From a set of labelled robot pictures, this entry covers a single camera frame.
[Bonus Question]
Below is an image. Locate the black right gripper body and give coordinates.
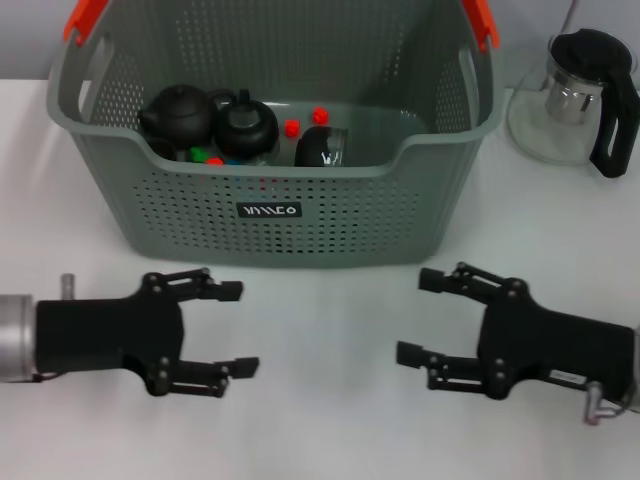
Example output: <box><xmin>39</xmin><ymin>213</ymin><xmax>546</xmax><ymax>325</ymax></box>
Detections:
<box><xmin>476</xmin><ymin>278</ymin><xmax>637</xmax><ymax>401</ymax></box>

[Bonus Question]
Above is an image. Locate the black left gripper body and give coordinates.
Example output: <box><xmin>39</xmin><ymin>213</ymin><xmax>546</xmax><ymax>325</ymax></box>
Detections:
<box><xmin>35</xmin><ymin>272</ymin><xmax>186</xmax><ymax>398</ymax></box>

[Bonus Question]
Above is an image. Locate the glass teacup with black holder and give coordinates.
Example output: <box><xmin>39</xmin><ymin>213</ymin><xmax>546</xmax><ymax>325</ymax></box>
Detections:
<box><xmin>213</xmin><ymin>88</ymin><xmax>281</xmax><ymax>167</ymax></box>
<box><xmin>293</xmin><ymin>124</ymin><xmax>351</xmax><ymax>169</ymax></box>

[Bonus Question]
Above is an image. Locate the gray perforated storage bin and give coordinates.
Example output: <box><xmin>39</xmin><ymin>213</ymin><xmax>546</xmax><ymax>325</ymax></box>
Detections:
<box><xmin>45</xmin><ymin>0</ymin><xmax>503</xmax><ymax>269</ymax></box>

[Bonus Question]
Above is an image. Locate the black ceramic teapot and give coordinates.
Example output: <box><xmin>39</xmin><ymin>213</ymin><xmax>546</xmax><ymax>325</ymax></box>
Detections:
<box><xmin>137</xmin><ymin>84</ymin><xmax>221</xmax><ymax>150</ymax></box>

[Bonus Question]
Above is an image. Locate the glass pitcher with black lid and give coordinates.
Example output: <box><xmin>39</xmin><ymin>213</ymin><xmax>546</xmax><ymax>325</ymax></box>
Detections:
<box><xmin>505</xmin><ymin>28</ymin><xmax>640</xmax><ymax>180</ymax></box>

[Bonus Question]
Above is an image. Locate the right gripper cable connector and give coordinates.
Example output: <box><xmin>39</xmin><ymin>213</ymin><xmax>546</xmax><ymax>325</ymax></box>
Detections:
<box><xmin>583</xmin><ymin>381</ymin><xmax>640</xmax><ymax>427</ymax></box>

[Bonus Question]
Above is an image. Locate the orange bin handle clip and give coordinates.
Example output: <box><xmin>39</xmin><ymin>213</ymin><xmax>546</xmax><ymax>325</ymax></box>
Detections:
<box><xmin>459</xmin><ymin>0</ymin><xmax>502</xmax><ymax>54</ymax></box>
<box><xmin>63</xmin><ymin>0</ymin><xmax>110</xmax><ymax>47</ymax></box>

